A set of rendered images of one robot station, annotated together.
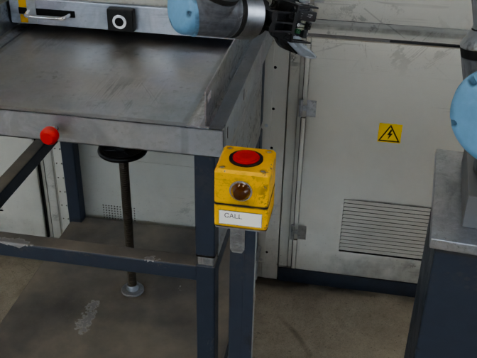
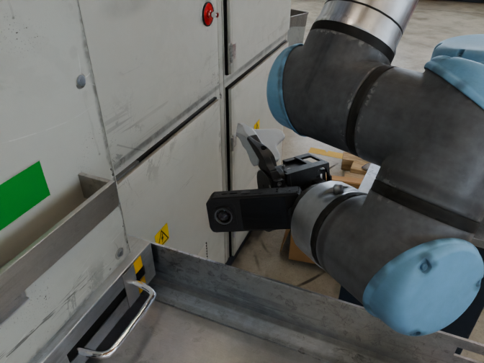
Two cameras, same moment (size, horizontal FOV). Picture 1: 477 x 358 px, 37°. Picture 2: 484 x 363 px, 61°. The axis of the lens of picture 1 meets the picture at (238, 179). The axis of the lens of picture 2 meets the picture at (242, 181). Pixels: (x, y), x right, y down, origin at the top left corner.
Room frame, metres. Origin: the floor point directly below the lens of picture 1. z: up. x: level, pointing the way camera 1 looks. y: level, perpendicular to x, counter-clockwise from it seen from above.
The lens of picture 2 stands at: (1.32, 0.35, 1.28)
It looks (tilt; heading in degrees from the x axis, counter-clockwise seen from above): 34 degrees down; 283
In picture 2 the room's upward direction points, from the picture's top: straight up
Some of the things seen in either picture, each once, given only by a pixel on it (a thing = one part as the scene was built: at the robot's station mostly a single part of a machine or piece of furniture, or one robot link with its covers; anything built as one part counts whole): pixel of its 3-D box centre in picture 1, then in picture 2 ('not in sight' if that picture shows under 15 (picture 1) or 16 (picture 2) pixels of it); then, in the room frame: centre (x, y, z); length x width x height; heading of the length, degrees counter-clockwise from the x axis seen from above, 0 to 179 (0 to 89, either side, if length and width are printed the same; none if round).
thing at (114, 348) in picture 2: not in sight; (117, 316); (1.52, 0.09, 0.90); 0.11 x 0.05 x 0.01; 80
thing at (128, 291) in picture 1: (132, 287); not in sight; (1.50, 0.28, 0.18); 0.06 x 0.06 x 0.02
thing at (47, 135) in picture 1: (51, 133); not in sight; (1.15, 0.34, 0.82); 0.04 x 0.03 x 0.03; 170
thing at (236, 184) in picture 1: (240, 192); not in sight; (0.87, 0.00, 0.87); 0.03 x 0.01 x 0.03; 80
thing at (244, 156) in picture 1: (245, 160); not in sight; (0.92, -0.01, 0.90); 0.04 x 0.04 x 0.02
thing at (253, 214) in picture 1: (245, 187); not in sight; (0.92, -0.01, 0.85); 0.08 x 0.08 x 0.10; 80
